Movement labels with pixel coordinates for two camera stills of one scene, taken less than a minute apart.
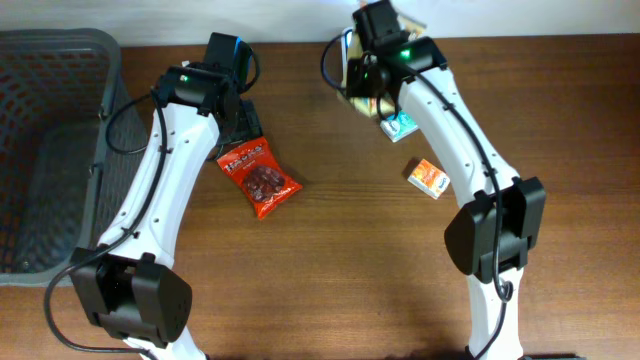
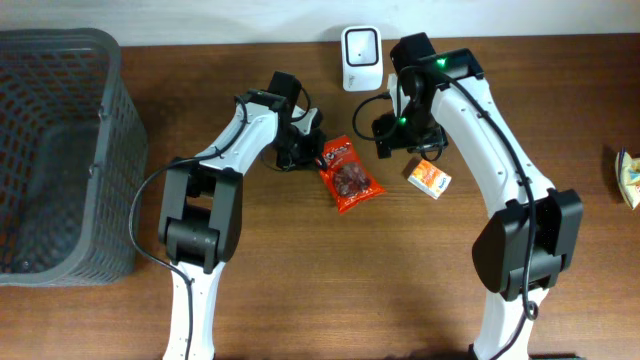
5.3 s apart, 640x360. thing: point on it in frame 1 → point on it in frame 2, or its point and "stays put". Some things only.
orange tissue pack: x=429 y=178 stays put
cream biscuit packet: x=369 y=105 → x=628 y=176
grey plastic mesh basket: x=73 y=139 stays put
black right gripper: x=356 y=87 → x=393 y=138
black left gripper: x=250 y=126 → x=304 y=151
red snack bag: x=257 y=169 → x=346 y=176
